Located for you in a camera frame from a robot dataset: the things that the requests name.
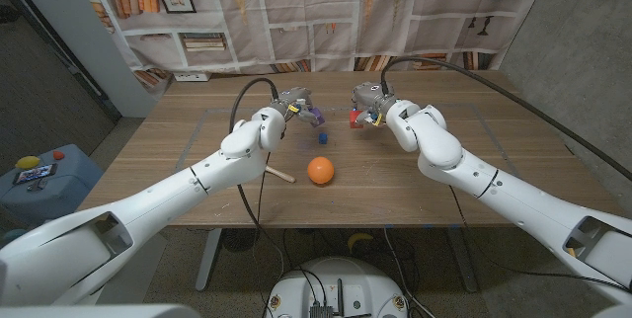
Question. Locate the red magnetic block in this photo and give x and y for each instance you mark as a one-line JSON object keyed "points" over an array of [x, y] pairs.
{"points": [[354, 119]]}

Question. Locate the smartphone with lit screen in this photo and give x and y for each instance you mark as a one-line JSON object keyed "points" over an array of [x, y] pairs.
{"points": [[34, 173]]}

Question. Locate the purple magnetic block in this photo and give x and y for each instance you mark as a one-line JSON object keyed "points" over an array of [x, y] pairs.
{"points": [[319, 115]]}

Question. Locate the teal round object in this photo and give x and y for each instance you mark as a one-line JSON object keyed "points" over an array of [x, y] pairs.
{"points": [[12, 239]]}

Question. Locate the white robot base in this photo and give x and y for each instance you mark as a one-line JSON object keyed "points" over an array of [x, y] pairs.
{"points": [[336, 283]]}

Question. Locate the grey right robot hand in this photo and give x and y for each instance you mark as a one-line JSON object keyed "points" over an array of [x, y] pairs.
{"points": [[372, 98]]}

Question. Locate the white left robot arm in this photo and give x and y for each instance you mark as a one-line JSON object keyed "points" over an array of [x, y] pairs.
{"points": [[148, 209]]}

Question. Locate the multicolour wooden maraca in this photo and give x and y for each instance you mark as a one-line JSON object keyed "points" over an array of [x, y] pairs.
{"points": [[282, 175]]}

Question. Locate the grey table leg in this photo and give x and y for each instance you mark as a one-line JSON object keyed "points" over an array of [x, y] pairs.
{"points": [[464, 259], [207, 259]]}

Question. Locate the white power strip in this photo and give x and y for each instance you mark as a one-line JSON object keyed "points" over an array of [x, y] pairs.
{"points": [[192, 76]]}

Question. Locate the blue-grey ottoman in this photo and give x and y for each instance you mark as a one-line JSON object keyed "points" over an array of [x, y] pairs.
{"points": [[54, 194]]}

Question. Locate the small blue magnetic block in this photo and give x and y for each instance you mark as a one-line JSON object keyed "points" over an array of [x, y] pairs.
{"points": [[323, 138]]}

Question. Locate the small red toy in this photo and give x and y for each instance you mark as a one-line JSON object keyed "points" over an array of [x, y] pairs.
{"points": [[58, 155]]}

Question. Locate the black round fan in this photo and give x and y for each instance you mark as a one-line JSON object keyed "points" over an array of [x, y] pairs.
{"points": [[240, 239]]}

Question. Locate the orange ball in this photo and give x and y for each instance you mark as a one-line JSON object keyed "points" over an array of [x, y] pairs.
{"points": [[321, 170]]}

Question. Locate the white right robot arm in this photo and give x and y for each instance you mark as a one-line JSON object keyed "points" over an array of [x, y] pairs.
{"points": [[494, 189]]}

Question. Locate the yellow banana toy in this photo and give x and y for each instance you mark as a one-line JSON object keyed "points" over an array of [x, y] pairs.
{"points": [[359, 239]]}

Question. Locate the printed bookshelf backdrop cloth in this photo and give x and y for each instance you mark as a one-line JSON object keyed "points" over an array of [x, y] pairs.
{"points": [[316, 12]]}

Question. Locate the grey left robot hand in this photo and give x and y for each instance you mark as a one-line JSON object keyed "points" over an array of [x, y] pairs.
{"points": [[298, 101]]}

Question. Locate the white platform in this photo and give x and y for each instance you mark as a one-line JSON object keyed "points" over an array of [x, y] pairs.
{"points": [[143, 268]]}

